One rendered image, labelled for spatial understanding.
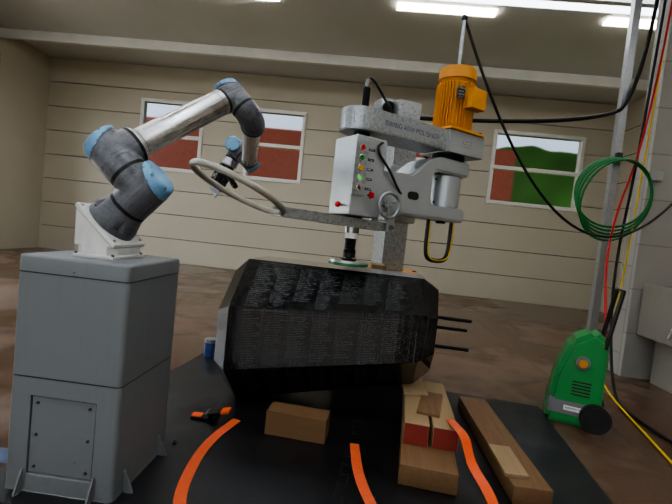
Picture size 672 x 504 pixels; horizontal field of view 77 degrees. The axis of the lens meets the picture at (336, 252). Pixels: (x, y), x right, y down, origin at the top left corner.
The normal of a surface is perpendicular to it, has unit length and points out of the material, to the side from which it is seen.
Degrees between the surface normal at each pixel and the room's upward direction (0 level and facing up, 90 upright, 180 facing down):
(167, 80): 90
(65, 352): 90
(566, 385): 90
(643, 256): 90
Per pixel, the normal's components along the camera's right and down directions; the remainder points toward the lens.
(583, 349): -0.41, 0.00
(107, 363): -0.07, 0.04
